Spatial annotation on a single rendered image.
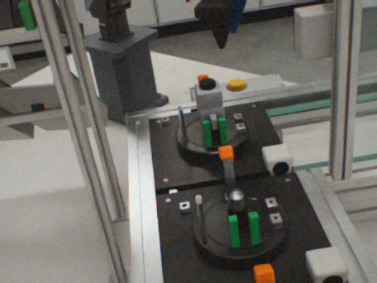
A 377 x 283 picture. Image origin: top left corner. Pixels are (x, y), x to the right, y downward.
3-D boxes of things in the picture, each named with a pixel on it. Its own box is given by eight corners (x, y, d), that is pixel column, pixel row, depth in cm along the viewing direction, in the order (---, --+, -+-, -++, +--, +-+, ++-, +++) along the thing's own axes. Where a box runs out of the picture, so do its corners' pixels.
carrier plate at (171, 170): (150, 127, 109) (148, 117, 108) (261, 108, 109) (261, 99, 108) (156, 198, 89) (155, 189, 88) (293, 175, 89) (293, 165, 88)
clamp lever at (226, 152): (225, 194, 80) (217, 146, 79) (237, 191, 80) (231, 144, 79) (227, 200, 77) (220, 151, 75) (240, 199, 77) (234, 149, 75)
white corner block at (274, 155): (261, 165, 93) (260, 146, 91) (286, 160, 93) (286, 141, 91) (268, 180, 89) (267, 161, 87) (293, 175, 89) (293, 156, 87)
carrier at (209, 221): (157, 203, 87) (145, 143, 81) (296, 180, 88) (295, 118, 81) (169, 322, 67) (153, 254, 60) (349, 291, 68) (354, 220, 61)
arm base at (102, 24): (116, 30, 128) (112, 6, 125) (135, 33, 125) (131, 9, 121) (96, 40, 124) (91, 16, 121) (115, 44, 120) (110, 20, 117)
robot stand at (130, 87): (131, 89, 144) (116, 21, 133) (170, 101, 136) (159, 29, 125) (93, 114, 135) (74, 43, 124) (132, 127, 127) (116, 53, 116)
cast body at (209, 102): (197, 108, 98) (192, 75, 94) (219, 104, 98) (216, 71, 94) (202, 131, 90) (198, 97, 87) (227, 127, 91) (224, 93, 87)
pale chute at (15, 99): (45, 131, 106) (46, 109, 106) (108, 127, 104) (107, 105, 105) (-28, 92, 78) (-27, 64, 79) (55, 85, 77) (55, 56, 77)
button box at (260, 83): (192, 109, 123) (188, 86, 119) (279, 95, 123) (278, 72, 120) (195, 124, 117) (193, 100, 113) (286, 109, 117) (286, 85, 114)
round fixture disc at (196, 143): (174, 127, 104) (173, 118, 103) (242, 116, 104) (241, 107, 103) (181, 167, 92) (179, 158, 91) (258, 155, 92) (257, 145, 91)
